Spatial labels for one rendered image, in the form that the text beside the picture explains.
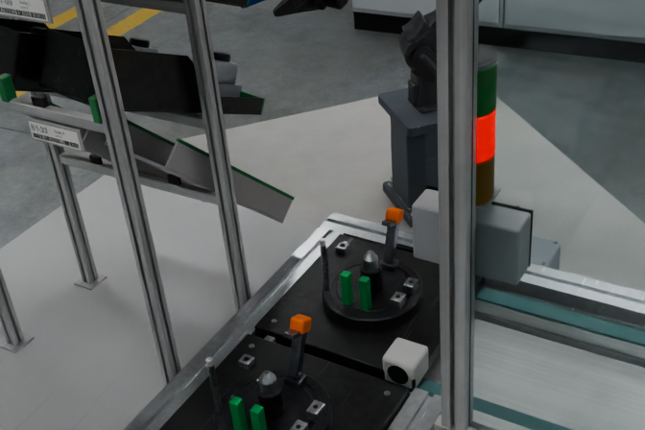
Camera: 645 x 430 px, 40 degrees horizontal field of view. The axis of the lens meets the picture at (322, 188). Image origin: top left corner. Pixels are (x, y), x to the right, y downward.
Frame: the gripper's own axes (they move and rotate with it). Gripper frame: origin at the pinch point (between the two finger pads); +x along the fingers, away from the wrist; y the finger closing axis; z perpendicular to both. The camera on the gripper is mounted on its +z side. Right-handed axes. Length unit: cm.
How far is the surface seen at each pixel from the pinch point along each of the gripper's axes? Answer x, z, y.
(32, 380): 57, -33, -11
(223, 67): 14.4, -2.1, 2.3
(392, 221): 14.1, -22.1, 27.0
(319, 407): 43, -21, 37
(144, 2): 21.4, 12.7, 1.1
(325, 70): -163, -177, -170
